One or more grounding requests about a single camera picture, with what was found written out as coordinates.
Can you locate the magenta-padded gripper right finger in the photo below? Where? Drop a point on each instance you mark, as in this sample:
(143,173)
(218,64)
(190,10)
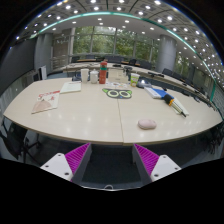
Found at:
(146,158)

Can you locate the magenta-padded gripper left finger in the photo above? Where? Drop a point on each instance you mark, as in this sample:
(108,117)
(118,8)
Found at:
(77,156)

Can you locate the pink computer mouse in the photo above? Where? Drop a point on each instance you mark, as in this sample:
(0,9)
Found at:
(147,124)

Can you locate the cat-face mouse pad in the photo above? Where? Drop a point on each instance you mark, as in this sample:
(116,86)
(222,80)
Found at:
(116,93)

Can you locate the black foam-tipped microphone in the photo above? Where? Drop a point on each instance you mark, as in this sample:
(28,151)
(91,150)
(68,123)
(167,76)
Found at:
(168,99)

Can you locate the red and white brochure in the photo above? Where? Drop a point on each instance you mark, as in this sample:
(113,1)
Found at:
(46,101)

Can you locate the black office chair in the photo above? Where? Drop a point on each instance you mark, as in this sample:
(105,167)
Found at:
(13,140)

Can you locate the blue and white book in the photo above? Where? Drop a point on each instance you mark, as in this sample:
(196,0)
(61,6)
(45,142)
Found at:
(156,92)

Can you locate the dark desk console with microphone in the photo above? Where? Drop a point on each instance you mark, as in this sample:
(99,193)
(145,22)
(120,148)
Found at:
(143,83)

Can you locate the colourful sticker sheet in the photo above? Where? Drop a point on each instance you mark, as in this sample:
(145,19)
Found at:
(116,85)

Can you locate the green printed paper cup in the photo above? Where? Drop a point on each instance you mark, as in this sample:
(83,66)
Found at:
(134,80)

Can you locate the white lidded mug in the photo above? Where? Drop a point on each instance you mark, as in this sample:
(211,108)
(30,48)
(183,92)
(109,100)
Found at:
(94,77)

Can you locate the white paper cup stack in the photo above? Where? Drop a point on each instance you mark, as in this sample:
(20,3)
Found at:
(84,75)

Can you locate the long curved conference desk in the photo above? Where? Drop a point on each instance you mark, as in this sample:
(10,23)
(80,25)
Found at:
(166,78)

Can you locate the red thermos bottle green band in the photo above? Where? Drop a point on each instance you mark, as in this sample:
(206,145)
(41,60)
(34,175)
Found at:
(103,73)

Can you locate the beige cardboard box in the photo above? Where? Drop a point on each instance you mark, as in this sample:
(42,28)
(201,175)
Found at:
(116,75)

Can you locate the dark conference chairs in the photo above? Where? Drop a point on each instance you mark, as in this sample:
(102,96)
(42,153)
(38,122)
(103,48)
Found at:
(145,64)

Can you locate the ceiling lights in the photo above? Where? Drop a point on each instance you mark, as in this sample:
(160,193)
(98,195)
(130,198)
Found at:
(126,21)

